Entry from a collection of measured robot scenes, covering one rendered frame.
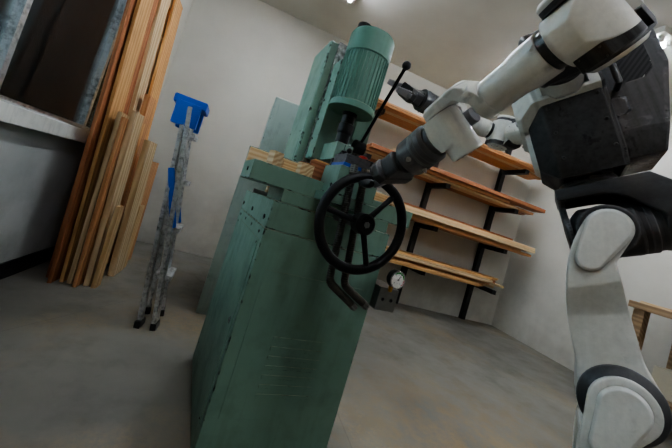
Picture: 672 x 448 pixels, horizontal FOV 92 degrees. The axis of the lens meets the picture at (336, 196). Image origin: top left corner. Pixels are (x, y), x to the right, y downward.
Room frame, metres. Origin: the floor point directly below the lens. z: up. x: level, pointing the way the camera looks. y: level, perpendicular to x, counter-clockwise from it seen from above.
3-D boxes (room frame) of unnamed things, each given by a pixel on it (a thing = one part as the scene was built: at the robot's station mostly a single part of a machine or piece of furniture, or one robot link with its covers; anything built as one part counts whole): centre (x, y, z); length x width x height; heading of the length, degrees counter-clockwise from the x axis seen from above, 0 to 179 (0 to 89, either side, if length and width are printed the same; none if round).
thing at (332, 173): (1.04, -0.03, 0.91); 0.15 x 0.14 x 0.09; 114
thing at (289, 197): (1.16, 0.02, 0.82); 0.40 x 0.21 x 0.04; 114
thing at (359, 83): (1.22, 0.04, 1.35); 0.18 x 0.18 x 0.31
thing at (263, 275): (1.33, 0.09, 0.36); 0.58 x 0.45 x 0.71; 24
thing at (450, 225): (3.70, -1.15, 1.20); 2.71 x 0.56 x 2.40; 106
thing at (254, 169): (1.12, 0.01, 0.87); 0.61 x 0.30 x 0.06; 114
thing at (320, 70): (1.48, 0.16, 1.16); 0.22 x 0.22 x 0.72; 24
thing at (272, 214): (1.33, 0.09, 0.76); 0.57 x 0.45 x 0.09; 24
